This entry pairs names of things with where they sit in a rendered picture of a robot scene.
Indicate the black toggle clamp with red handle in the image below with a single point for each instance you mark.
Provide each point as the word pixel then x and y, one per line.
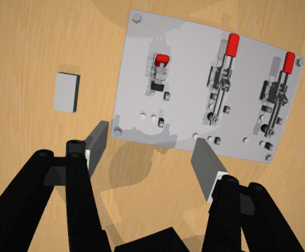
pixel 276 94

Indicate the grey toggle clamp with red handle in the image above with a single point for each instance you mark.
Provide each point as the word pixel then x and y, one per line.
pixel 157 69

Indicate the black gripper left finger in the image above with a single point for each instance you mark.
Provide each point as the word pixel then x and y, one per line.
pixel 23 202

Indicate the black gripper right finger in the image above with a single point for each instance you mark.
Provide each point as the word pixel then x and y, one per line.
pixel 264 227

